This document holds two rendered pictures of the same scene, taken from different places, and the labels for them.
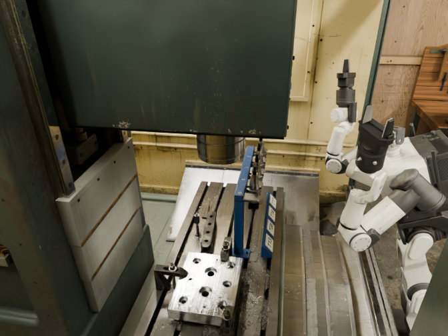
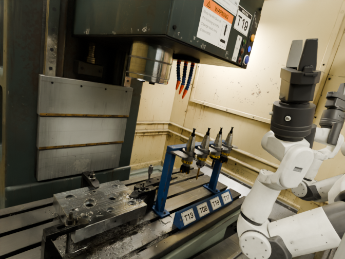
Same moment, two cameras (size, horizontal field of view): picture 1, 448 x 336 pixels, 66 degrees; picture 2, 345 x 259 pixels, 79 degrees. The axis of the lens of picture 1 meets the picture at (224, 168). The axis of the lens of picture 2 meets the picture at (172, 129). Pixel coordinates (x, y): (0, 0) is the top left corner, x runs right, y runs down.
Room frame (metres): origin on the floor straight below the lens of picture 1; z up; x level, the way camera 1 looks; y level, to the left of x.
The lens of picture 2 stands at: (0.43, -0.52, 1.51)
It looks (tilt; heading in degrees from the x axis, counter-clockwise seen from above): 13 degrees down; 33
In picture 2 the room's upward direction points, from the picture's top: 12 degrees clockwise
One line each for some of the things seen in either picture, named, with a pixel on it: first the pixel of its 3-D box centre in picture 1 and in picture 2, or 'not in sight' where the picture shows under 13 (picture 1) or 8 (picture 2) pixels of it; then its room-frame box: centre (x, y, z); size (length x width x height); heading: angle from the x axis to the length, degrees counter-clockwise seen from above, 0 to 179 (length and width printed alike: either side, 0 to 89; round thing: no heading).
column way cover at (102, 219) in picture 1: (112, 221); (87, 129); (1.10, 0.45, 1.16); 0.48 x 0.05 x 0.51; 170
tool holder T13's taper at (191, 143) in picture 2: (254, 180); (191, 143); (1.22, -0.12, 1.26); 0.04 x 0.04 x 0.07
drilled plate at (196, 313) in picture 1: (208, 285); (101, 204); (0.94, 0.07, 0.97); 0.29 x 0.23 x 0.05; 170
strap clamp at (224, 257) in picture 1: (226, 253); (141, 197); (1.10, 0.00, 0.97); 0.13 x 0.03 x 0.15; 170
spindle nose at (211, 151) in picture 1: (221, 137); (149, 64); (1.02, 0.01, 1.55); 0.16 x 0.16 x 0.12
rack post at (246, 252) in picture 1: (239, 227); (164, 182); (1.18, -0.06, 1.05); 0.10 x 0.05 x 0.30; 80
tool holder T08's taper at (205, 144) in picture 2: (257, 167); (206, 141); (1.33, -0.14, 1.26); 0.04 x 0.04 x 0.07
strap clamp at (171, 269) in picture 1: (171, 275); (90, 184); (0.98, 0.21, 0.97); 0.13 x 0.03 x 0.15; 80
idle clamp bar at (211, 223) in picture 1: (209, 233); (153, 185); (1.28, 0.08, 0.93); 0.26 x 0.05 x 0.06; 175
